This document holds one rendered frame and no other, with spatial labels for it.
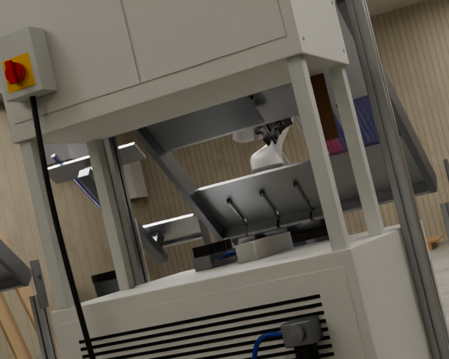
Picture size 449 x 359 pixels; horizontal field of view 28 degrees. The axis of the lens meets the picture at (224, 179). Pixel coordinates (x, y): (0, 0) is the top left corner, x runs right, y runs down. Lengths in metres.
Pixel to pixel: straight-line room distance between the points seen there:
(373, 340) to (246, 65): 0.58
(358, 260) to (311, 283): 0.10
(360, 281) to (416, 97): 9.18
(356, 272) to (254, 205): 1.06
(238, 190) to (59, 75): 0.89
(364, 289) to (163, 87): 0.57
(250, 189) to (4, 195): 5.81
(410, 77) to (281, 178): 8.32
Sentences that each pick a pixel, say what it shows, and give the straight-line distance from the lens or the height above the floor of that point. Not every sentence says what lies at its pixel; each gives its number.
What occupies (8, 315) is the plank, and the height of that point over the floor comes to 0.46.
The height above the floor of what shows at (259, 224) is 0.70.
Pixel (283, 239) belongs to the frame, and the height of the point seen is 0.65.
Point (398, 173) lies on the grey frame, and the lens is 2.08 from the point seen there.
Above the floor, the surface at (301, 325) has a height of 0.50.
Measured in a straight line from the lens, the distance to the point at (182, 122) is 2.43.
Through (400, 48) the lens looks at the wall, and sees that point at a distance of 10.92.
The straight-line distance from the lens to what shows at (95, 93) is 1.91.
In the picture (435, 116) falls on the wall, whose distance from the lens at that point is 10.82.
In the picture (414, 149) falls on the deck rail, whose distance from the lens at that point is 2.46.
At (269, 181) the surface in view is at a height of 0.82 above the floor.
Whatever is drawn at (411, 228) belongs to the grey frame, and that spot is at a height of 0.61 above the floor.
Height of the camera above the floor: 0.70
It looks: 3 degrees up
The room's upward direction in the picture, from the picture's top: 13 degrees counter-clockwise
